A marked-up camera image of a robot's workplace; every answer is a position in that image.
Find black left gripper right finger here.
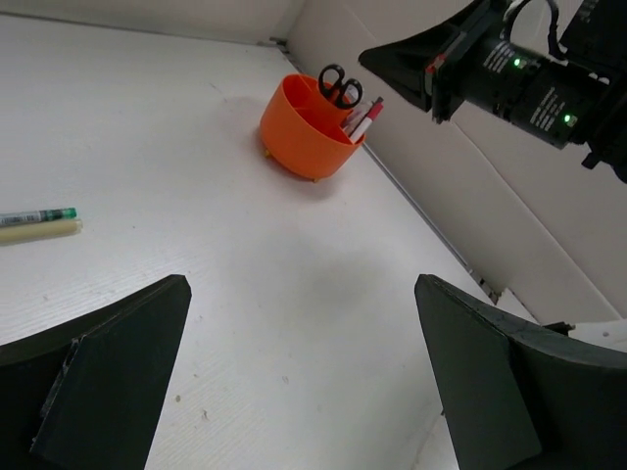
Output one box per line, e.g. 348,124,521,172
414,274,626,469

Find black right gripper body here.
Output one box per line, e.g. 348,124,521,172
359,1,505,122

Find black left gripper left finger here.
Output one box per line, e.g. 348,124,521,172
1,275,192,469

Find white marker red cap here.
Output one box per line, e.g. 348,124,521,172
349,97,384,143

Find black handled scissors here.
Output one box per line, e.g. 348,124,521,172
317,64,363,110

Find green yellow highlighter pen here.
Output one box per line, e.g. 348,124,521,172
0,219,83,246

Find green gel pen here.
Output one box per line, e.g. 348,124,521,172
0,208,77,227

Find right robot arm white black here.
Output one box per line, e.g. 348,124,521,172
359,1,626,180

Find orange round divided container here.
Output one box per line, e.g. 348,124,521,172
260,73,364,181

